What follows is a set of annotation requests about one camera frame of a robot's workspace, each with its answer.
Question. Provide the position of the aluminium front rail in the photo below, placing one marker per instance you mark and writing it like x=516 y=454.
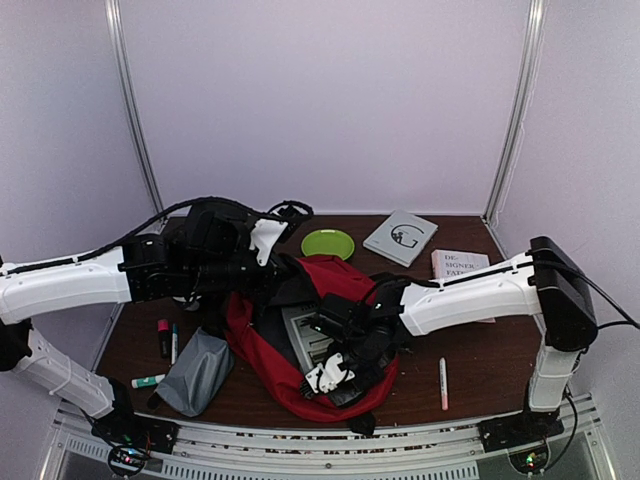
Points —
x=443 y=450

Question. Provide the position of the grey striped book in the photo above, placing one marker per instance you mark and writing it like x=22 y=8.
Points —
x=309 y=345

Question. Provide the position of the green plate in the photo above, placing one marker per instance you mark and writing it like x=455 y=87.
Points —
x=330 y=242

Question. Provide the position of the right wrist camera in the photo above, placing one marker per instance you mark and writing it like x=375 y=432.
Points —
x=341 y=319

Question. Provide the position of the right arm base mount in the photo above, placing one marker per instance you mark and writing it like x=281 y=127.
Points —
x=524 y=437

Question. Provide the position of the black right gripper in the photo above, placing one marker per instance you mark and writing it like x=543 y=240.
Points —
x=375 y=372

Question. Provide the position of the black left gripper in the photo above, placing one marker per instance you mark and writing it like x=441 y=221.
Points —
x=276 y=272

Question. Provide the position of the right aluminium frame post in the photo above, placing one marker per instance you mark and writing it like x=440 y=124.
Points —
x=515 y=127

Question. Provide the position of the blue white pen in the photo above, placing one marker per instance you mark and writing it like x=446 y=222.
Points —
x=174 y=344

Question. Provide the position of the rose cover book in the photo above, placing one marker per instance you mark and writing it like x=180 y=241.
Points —
x=449 y=263

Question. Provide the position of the green white glue stick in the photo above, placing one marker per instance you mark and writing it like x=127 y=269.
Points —
x=149 y=381

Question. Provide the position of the left aluminium frame post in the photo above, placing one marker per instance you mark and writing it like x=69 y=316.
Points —
x=116 y=32

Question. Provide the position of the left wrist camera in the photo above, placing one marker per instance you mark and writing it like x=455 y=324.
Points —
x=212 y=234

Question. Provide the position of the pink white pen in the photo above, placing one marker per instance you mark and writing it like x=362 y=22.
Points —
x=443 y=378

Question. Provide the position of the aluminium frame post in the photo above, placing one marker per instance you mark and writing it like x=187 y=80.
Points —
x=116 y=32
x=515 y=127

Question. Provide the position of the white bowl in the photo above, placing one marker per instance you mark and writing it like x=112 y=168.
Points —
x=191 y=305

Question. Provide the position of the grey pencil pouch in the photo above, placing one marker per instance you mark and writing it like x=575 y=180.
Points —
x=199 y=372

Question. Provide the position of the grey book with G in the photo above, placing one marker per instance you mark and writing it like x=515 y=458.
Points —
x=401 y=237

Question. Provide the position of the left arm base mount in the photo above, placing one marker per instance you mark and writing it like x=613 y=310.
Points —
x=132 y=448

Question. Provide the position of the red backpack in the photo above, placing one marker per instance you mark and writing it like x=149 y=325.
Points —
x=256 y=332

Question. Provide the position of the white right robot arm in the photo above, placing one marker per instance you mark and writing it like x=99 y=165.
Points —
x=542 y=281

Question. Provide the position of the pink black highlighter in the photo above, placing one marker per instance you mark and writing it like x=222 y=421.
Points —
x=164 y=337

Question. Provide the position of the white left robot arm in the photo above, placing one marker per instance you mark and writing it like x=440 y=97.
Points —
x=92 y=278

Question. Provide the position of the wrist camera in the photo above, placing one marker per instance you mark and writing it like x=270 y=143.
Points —
x=341 y=319
x=212 y=234

